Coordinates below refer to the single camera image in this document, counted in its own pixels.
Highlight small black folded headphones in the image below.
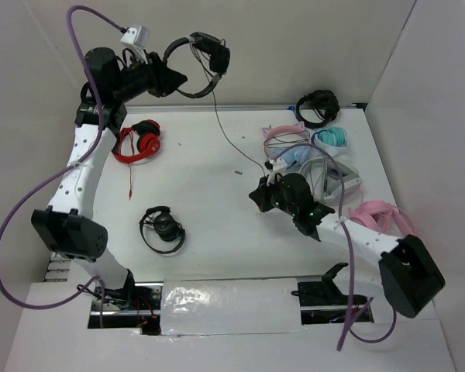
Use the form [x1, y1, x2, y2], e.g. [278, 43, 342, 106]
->
[139, 206, 186, 256]

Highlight grey white headphones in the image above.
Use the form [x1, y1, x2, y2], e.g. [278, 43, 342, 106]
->
[298, 157, 362, 204]

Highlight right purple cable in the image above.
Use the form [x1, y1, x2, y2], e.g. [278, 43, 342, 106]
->
[274, 146, 397, 351]

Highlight teal white headphones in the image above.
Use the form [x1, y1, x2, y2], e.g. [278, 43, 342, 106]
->
[311, 126, 349, 157]

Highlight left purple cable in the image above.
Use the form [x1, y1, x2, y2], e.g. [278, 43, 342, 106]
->
[0, 5, 129, 330]

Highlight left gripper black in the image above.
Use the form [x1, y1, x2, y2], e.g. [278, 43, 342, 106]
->
[112, 48, 188, 103]

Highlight pink blue cat-ear headphones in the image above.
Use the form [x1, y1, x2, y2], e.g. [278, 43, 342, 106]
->
[262, 122, 312, 167]

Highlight red black headphones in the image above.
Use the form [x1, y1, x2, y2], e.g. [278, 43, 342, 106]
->
[112, 119, 161, 199]

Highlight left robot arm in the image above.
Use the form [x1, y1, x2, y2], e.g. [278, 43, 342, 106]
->
[31, 47, 187, 309]

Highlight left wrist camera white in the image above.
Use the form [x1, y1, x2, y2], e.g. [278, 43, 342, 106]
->
[120, 25, 150, 64]

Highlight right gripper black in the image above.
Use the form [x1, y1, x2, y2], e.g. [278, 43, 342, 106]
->
[250, 173, 298, 216]

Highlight black wired headphones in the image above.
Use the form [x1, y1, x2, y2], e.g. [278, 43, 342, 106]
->
[163, 32, 266, 176]

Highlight black headphones at back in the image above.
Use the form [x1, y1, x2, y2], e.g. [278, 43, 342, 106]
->
[294, 89, 340, 129]

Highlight purple cable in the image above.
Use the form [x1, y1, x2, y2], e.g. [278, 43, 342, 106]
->
[274, 146, 397, 351]
[0, 5, 129, 330]

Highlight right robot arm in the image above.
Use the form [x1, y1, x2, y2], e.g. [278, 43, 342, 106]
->
[249, 173, 446, 319]

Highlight glossy white tape sheet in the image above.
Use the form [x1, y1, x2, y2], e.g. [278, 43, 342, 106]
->
[160, 278, 301, 336]

